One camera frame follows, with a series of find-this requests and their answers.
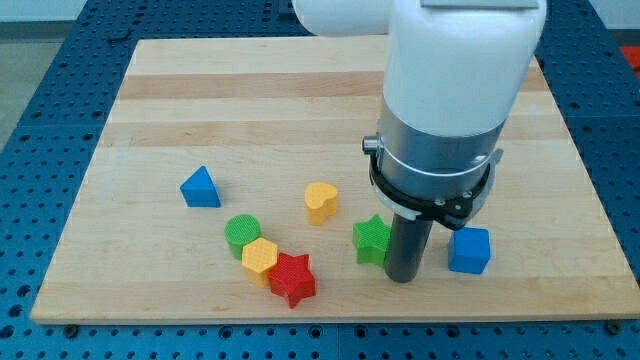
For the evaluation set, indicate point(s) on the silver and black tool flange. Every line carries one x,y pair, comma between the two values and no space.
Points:
419,175

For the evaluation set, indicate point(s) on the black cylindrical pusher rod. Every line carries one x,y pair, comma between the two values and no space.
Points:
408,240

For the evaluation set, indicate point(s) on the blue cube block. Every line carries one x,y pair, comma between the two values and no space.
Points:
469,250

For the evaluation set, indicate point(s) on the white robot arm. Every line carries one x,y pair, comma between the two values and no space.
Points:
453,72

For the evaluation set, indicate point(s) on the green star block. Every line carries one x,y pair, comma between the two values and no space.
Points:
371,240

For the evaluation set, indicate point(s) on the yellow heart block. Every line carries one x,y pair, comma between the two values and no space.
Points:
321,201

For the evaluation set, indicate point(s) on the red star block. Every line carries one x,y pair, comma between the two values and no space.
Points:
292,279

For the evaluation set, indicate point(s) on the yellow hexagon block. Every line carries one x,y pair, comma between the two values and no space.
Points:
258,259

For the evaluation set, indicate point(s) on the green cylinder block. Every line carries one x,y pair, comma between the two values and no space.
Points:
239,231

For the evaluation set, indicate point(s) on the wooden board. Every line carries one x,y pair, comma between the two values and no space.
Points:
269,116

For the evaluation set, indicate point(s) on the blue triangle block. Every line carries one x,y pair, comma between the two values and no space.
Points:
199,190

